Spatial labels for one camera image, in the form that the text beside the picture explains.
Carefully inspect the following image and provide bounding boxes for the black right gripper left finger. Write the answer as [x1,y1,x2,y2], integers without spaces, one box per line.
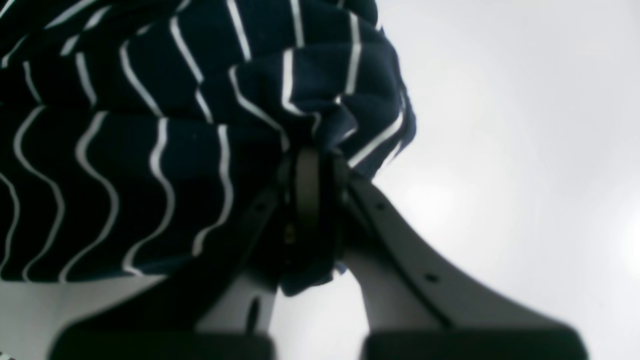
[49,148,321,360]

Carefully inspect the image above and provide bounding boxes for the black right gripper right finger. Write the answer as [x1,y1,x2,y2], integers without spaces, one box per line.
[327,153,588,360]

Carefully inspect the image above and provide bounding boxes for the navy white striped T-shirt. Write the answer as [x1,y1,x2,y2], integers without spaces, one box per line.
[0,0,416,284]

